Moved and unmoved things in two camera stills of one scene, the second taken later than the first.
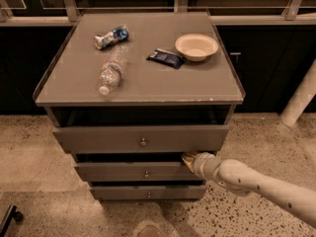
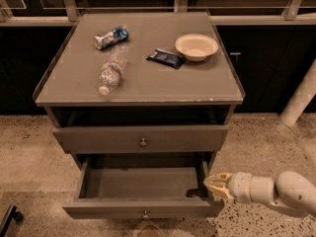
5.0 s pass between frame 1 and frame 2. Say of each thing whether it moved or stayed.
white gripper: moved
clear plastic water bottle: stayed
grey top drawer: stayed
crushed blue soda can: stayed
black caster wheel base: stayed
